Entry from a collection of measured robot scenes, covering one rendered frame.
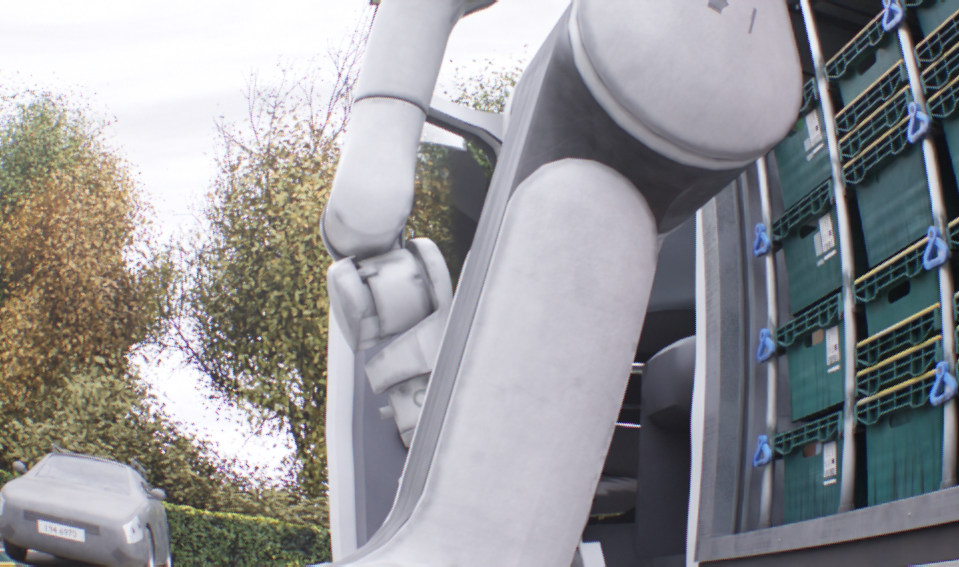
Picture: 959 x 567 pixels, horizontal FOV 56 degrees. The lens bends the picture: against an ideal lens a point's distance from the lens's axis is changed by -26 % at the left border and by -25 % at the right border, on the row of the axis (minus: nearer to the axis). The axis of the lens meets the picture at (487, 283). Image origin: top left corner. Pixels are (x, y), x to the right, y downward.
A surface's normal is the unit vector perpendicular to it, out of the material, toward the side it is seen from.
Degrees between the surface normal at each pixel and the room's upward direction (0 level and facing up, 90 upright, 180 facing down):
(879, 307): 94
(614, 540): 37
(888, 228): 92
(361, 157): 80
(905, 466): 92
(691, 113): 105
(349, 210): 90
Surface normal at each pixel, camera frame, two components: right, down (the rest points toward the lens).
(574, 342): 0.22, -0.25
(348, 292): -0.03, -0.31
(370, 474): 0.66, -0.24
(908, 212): -0.98, -0.06
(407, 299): 0.35, 0.15
